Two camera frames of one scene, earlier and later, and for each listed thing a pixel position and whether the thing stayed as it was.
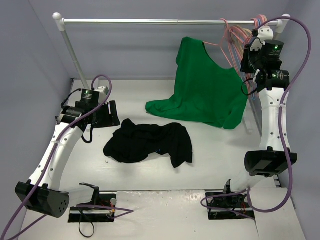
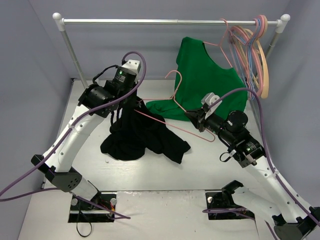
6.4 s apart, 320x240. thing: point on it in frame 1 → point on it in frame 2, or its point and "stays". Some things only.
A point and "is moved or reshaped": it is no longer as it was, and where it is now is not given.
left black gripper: x=105 y=115 → x=132 y=100
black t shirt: x=132 y=143 is moved or reshaped
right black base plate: x=237 y=203 stays
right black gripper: x=246 y=60 → x=200 y=121
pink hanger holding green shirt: x=219 y=45 stays
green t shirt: x=205 y=92 stays
